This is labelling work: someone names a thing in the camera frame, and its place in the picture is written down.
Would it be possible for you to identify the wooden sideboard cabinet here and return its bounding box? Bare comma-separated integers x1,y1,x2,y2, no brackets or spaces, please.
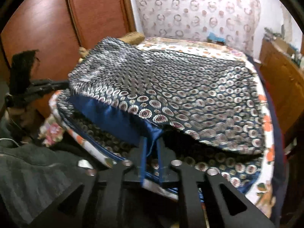
260,39,303,141

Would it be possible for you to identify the brown louvered wooden wardrobe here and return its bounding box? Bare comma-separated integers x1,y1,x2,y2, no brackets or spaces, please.
0,0,137,120

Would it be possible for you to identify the pink circle pattern curtain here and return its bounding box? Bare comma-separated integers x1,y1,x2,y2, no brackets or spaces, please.
135,0,261,55

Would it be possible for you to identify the floral beige bed blanket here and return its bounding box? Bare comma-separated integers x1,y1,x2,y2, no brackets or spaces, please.
137,37,247,61

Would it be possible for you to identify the orange fruit print blanket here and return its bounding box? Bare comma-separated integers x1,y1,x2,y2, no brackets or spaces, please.
48,52,277,219

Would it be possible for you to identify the navy blue bed sheet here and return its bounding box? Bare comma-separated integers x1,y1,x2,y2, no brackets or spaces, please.
246,55,289,227

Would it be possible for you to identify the navy patterned silk shirt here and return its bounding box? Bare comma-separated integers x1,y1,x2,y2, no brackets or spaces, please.
57,38,265,192

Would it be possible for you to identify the box with blue items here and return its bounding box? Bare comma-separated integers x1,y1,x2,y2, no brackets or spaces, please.
207,32,226,45

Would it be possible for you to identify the cardboard box on sideboard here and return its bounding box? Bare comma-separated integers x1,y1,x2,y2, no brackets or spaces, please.
273,37,297,56

